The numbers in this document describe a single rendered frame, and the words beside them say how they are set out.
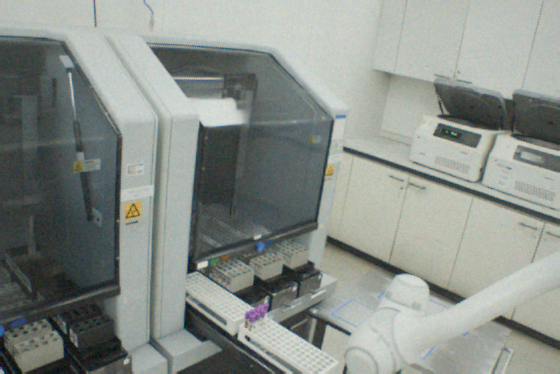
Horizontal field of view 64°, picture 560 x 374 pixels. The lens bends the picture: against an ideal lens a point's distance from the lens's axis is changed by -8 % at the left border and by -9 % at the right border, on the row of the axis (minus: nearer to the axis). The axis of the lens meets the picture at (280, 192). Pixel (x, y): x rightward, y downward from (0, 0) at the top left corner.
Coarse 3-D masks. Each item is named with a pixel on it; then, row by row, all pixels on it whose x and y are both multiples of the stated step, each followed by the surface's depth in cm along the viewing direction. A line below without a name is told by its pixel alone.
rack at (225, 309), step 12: (192, 276) 161; (204, 276) 161; (192, 288) 153; (204, 288) 154; (216, 288) 155; (192, 300) 156; (204, 300) 147; (216, 300) 148; (228, 300) 149; (240, 300) 150; (204, 312) 147; (216, 312) 143; (228, 312) 142; (240, 312) 143; (228, 324) 140
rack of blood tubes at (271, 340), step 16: (240, 336) 137; (256, 336) 133; (272, 336) 134; (288, 336) 135; (272, 352) 133; (288, 352) 128; (304, 352) 129; (320, 352) 130; (288, 368) 130; (304, 368) 122; (320, 368) 123; (336, 368) 126
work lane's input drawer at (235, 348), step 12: (192, 312) 150; (192, 324) 150; (204, 324) 145; (216, 324) 144; (216, 336) 142; (228, 336) 140; (228, 348) 139; (240, 348) 136; (240, 360) 136; (252, 360) 133; (264, 360) 131; (264, 372) 130; (276, 372) 128
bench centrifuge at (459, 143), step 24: (456, 96) 340; (480, 96) 318; (432, 120) 338; (456, 120) 367; (480, 120) 355; (504, 120) 333; (432, 144) 333; (456, 144) 321; (480, 144) 311; (456, 168) 323; (480, 168) 316
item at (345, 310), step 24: (360, 288) 177; (384, 288) 179; (312, 312) 157; (336, 312) 159; (360, 312) 161; (432, 312) 166; (312, 336) 162; (480, 336) 154; (504, 336) 155; (432, 360) 139; (456, 360) 140; (480, 360) 141
